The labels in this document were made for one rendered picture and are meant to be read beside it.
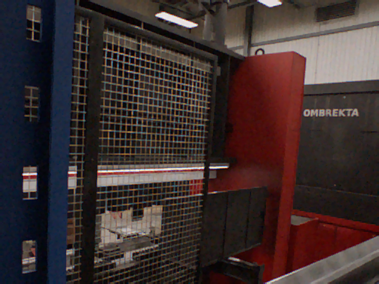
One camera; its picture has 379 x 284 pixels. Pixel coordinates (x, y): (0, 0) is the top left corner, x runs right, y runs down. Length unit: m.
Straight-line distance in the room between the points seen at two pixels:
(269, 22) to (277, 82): 7.84
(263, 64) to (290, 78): 0.24
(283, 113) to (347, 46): 6.79
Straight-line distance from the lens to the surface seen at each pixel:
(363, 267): 0.57
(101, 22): 1.18
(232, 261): 2.53
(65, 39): 0.23
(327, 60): 9.57
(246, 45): 10.55
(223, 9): 2.85
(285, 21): 10.34
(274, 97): 2.79
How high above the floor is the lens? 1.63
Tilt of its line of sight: 7 degrees down
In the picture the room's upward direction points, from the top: 3 degrees clockwise
